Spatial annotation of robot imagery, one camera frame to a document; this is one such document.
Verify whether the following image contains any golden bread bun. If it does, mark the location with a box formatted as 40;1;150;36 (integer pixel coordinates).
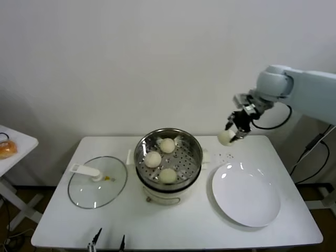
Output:
0;140;18;160

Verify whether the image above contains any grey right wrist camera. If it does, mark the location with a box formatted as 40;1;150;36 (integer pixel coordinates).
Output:
233;92;253;109

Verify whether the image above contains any white round plate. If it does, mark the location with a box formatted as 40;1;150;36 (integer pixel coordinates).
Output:
211;162;281;228

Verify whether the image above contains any black power adapter cable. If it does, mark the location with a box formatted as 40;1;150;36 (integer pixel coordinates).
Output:
289;133;330;185

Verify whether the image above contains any white folding side table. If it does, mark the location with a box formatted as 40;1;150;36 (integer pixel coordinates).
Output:
0;124;44;224

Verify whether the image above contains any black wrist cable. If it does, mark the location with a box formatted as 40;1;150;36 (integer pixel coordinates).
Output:
251;104;293;130

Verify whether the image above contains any glass lid white handle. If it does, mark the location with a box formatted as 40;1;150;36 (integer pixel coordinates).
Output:
67;156;129;210

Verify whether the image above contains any black floor cable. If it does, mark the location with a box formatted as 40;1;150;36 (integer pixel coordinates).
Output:
0;196;14;232

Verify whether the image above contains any white floor cable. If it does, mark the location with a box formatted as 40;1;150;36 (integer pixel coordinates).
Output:
0;227;35;247

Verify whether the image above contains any stainless steel steamer basket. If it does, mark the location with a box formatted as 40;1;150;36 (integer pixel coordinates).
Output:
134;128;204;190

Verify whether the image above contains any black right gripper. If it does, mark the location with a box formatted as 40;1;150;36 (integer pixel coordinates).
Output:
224;110;254;144

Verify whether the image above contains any white steamed baozi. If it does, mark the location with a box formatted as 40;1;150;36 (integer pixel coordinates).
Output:
144;151;162;169
217;130;236;147
159;138;176;154
159;168;178;185

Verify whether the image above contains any white electric cooker pot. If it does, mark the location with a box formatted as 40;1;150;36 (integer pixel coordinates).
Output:
126;148;212;206

